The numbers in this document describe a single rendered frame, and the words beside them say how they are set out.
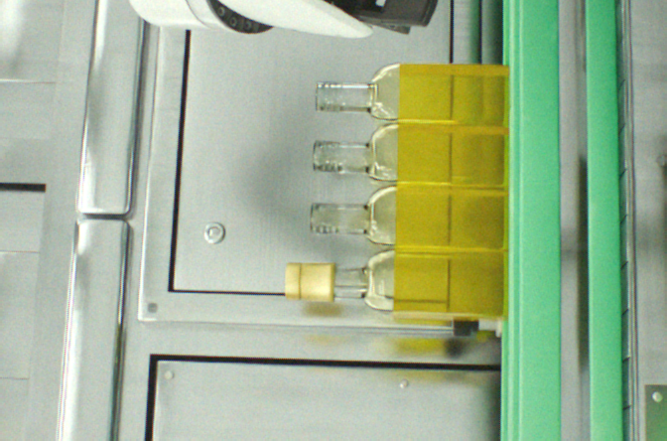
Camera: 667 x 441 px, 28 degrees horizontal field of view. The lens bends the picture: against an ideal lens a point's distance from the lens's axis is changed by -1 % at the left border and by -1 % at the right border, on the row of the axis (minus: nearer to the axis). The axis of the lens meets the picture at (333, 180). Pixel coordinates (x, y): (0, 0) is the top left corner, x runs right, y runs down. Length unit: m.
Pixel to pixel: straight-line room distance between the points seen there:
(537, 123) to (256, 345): 0.41
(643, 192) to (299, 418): 0.46
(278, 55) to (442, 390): 0.38
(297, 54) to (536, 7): 0.35
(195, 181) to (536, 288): 0.44
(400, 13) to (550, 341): 0.34
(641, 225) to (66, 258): 0.61
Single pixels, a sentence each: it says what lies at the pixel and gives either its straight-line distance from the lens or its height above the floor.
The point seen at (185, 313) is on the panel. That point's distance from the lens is 1.33.
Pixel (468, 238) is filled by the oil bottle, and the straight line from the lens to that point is 1.18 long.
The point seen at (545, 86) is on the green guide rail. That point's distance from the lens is 1.11.
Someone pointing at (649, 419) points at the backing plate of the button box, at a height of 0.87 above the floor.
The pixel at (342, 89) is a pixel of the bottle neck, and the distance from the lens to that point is 1.23.
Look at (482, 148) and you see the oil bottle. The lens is 1.20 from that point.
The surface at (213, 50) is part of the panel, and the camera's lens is 1.40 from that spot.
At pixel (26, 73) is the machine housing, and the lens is 1.48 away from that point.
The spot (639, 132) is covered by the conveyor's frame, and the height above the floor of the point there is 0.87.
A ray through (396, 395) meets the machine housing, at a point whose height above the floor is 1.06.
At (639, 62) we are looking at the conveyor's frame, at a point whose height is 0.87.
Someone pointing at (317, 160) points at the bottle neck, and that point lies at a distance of 1.21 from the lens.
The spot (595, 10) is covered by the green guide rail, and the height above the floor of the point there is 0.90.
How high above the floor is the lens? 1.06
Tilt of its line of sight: 3 degrees up
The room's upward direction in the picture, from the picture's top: 89 degrees counter-clockwise
